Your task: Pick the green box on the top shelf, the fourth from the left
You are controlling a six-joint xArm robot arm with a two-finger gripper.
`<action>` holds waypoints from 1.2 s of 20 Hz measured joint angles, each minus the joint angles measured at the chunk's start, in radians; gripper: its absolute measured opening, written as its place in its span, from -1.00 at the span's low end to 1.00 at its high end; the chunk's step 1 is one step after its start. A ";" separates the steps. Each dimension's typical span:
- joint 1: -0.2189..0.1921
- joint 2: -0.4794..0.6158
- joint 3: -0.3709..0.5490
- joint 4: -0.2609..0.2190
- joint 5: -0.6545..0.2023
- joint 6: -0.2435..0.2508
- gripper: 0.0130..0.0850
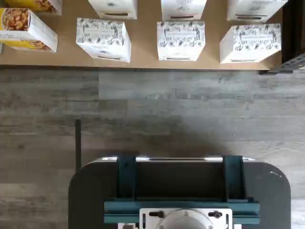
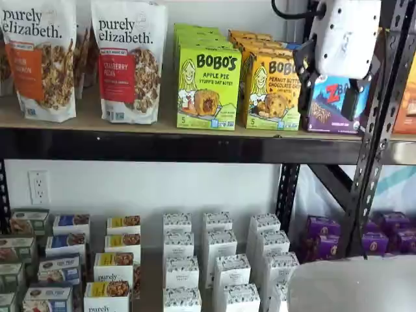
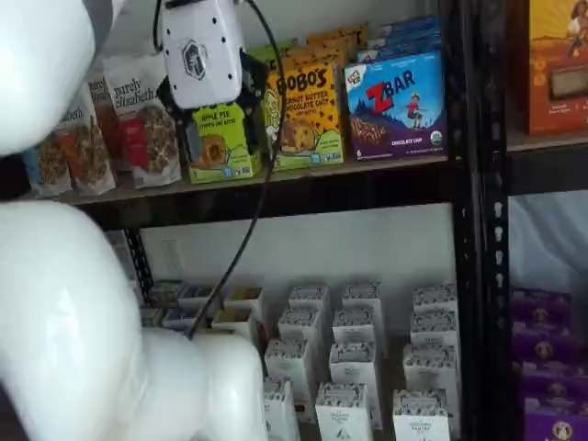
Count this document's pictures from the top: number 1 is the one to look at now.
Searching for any dark grey robot base cart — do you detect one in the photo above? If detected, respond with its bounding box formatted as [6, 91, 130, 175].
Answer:
[68, 156, 292, 229]

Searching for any wooden shelf board with cartons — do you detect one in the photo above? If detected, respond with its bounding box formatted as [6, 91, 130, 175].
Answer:
[0, 0, 284, 71]

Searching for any silver metal strip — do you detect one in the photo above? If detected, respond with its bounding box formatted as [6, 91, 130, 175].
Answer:
[99, 156, 255, 163]

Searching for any teal metal bar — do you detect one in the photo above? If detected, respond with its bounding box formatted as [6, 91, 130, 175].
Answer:
[223, 155, 246, 200]
[117, 155, 137, 200]

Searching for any white floral print carton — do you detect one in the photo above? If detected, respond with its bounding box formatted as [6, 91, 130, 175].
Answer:
[219, 23, 282, 64]
[88, 0, 138, 20]
[76, 17, 132, 63]
[156, 21, 206, 62]
[161, 0, 207, 21]
[226, 0, 288, 24]

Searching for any teal metal crossbeam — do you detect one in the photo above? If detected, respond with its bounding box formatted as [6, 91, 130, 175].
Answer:
[104, 197, 260, 226]

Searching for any yellow granola carton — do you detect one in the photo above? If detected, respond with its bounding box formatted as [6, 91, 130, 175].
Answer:
[0, 8, 59, 53]
[4, 0, 62, 16]

